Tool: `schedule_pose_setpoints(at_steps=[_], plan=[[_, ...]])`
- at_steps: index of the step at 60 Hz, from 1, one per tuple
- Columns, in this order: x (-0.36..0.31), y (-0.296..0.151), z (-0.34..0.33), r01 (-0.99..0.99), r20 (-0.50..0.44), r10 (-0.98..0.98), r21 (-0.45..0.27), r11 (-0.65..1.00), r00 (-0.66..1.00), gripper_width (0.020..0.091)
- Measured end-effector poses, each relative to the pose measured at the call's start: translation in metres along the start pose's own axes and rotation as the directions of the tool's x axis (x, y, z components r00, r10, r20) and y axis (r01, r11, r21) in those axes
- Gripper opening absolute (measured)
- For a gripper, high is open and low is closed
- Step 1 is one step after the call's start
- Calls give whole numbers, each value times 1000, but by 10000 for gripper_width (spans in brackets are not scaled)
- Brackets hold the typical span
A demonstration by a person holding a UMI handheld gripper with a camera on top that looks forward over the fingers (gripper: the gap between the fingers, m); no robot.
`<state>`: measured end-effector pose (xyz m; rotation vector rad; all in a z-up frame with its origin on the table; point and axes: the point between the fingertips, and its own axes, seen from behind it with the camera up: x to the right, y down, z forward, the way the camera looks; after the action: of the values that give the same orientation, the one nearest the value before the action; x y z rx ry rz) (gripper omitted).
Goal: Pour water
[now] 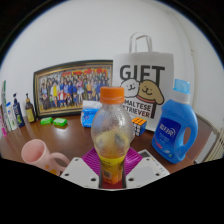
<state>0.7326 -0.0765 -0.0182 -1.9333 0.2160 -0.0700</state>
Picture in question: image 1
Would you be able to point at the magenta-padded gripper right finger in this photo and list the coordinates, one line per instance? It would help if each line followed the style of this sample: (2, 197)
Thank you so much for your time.
(148, 170)

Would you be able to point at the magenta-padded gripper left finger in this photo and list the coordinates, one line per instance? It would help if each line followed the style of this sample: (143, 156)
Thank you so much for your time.
(78, 171)

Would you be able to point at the orange juice bottle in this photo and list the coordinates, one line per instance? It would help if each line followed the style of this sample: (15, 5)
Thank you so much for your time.
(111, 133)

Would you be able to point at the red round coaster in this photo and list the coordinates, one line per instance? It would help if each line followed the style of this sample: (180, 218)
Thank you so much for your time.
(112, 186)

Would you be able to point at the blue detergent bottle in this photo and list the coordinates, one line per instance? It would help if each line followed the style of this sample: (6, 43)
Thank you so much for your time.
(171, 133)

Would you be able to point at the colourful puzzle cube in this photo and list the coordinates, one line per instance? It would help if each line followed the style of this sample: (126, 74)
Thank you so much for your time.
(139, 126)

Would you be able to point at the pink mug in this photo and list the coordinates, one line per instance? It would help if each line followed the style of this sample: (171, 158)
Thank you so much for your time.
(36, 155)

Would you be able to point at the blue tissue pack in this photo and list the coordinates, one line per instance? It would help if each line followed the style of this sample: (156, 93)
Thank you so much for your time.
(87, 116)

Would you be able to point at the dark wooden side table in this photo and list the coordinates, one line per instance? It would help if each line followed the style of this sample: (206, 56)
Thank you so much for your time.
(203, 133)

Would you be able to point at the white radiator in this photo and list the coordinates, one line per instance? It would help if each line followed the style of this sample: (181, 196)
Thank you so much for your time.
(216, 146)

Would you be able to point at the amber pump bottle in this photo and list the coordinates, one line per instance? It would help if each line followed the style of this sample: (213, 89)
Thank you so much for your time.
(30, 113)

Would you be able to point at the dark blue pump bottle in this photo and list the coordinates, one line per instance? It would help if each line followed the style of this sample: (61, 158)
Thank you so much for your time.
(18, 115)

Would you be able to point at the framed group photo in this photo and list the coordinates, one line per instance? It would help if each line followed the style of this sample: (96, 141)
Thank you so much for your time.
(70, 88)

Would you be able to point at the white shampoo bottle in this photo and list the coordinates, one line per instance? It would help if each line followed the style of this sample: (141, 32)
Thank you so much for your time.
(12, 118)

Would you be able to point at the white paper gift bag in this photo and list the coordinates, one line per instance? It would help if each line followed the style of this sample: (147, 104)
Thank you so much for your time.
(143, 66)

